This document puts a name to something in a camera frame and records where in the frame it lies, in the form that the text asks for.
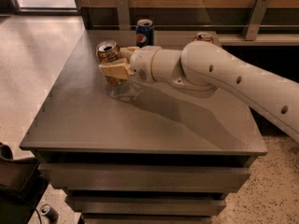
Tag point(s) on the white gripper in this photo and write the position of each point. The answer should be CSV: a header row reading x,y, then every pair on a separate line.
x,y
141,62

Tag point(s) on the orange gold soda can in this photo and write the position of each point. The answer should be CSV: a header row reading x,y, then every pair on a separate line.
x,y
109,51

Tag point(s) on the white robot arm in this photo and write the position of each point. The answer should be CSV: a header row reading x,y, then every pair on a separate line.
x,y
200,69

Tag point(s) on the blue Pepsi can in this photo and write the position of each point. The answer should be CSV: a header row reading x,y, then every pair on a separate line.
x,y
144,33

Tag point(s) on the red Coca-Cola can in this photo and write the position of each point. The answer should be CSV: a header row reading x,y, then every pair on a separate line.
x,y
204,36

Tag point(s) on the can on floor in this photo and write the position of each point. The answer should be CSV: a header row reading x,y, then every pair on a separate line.
x,y
49,212

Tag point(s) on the grey drawer cabinet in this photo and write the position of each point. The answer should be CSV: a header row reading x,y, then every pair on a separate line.
x,y
140,153

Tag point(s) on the dark bag on floor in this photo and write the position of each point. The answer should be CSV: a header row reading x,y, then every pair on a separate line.
x,y
21,187

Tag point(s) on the left metal wall bracket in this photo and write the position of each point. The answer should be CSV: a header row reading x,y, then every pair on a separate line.
x,y
123,14

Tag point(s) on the metal wall bracket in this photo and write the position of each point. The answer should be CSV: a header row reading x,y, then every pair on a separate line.
x,y
251,29
123,14

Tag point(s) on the right metal wall bracket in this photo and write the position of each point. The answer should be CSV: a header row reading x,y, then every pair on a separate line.
x,y
251,29

